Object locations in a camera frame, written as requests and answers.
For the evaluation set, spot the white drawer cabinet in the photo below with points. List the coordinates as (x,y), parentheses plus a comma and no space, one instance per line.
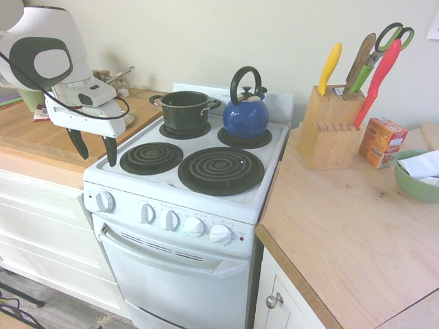
(41,222)

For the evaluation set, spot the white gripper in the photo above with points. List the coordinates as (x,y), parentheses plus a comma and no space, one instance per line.
(89,120)

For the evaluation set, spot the green black scissors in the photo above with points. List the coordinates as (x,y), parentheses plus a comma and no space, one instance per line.
(363,73)

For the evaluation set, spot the small coil burner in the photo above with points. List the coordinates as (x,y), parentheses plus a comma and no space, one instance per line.
(264,138)
(168,132)
(151,158)

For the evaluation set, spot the black cooking pot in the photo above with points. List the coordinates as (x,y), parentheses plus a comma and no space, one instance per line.
(185,116)

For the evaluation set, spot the silver cabinet knob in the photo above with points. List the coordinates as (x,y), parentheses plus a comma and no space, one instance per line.
(274,300)

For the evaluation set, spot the green purple thin mats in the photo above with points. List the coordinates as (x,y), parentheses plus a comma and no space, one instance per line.
(10,100)

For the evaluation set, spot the wooden knife block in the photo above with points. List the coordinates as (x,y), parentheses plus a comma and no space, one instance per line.
(329,144)

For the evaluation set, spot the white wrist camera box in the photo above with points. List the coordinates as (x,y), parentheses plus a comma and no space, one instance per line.
(99,94)

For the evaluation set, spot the white cabinet with knob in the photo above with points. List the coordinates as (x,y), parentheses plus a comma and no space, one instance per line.
(284,317)

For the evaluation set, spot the glass pot lid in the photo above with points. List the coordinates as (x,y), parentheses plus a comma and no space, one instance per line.
(129,119)

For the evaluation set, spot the white crumpled paper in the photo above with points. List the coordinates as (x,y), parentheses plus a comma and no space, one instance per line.
(425,164)

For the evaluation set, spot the green ribbed utensil holder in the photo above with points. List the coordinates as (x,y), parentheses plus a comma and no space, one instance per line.
(31,99)

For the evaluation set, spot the red white packet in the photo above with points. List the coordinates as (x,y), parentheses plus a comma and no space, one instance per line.
(41,116)

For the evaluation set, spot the orange baking soda box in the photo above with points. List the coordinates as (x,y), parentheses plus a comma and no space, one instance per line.
(380,144)

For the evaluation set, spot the glass spice jar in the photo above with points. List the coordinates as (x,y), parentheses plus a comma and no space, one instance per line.
(122,87)
(105,76)
(96,74)

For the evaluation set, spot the white electric stove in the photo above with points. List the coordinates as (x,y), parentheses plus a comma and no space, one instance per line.
(178,284)

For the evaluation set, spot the green bowl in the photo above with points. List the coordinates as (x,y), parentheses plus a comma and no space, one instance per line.
(411,190)

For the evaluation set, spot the white stove knob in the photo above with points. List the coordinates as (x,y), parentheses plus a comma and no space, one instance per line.
(148,213)
(104,202)
(195,226)
(170,219)
(221,234)

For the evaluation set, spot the black camera stand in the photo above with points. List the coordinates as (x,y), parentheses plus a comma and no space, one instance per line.
(34,300)

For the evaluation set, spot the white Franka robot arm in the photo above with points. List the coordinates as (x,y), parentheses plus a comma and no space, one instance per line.
(51,31)

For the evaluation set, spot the large coil burner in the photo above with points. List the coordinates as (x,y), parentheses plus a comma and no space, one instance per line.
(221,171)

